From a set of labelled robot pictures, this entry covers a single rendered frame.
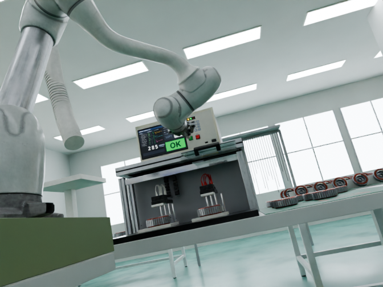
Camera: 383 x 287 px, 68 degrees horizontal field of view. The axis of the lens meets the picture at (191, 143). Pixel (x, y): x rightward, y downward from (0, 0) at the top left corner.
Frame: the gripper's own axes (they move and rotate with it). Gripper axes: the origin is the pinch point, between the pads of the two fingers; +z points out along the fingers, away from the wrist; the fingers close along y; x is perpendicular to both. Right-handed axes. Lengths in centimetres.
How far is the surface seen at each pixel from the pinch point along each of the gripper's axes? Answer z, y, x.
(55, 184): 37, -99, -1
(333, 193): 9, 59, -41
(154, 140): 9.4, -19.7, 3.6
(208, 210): -9.0, 3.7, -38.0
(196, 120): 9.4, 5.1, 8.8
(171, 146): 9.4, -10.8, -1.5
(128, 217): 5, -38, -33
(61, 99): 81, -118, 83
